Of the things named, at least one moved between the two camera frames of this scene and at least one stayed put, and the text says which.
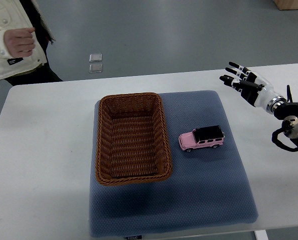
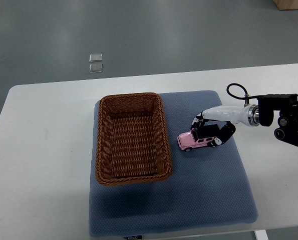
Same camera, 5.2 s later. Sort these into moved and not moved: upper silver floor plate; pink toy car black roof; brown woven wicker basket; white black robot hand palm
Moved: white black robot hand palm
Not moved: brown woven wicker basket; pink toy car black roof; upper silver floor plate
